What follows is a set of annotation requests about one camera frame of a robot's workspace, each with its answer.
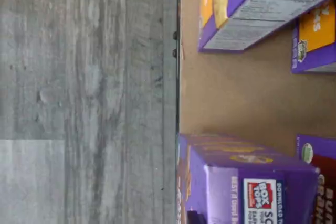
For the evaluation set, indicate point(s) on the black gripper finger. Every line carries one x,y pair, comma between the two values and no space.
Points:
195,218

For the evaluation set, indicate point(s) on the purple Annie's box brown patch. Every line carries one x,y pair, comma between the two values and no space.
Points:
262,190
328,171

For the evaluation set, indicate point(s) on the wooden shelf board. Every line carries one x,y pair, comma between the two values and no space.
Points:
249,90

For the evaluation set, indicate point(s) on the purple Annie's box yellow patch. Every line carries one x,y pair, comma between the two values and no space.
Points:
249,11
317,37

